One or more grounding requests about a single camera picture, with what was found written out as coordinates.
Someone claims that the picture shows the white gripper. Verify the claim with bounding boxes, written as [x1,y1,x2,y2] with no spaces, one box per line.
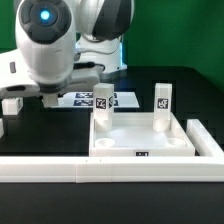
[0,50,102,107]

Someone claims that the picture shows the white square table top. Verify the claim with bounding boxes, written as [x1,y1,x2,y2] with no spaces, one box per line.
[89,112,195,157]

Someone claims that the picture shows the white block at left edge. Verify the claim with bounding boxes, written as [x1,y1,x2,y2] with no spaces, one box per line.
[0,118,4,139]

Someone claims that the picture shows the white marker plate with tags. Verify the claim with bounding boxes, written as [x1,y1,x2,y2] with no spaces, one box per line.
[58,92,139,108]

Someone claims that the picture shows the white L-shaped obstacle fence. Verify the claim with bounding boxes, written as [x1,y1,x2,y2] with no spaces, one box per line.
[0,119,224,183]

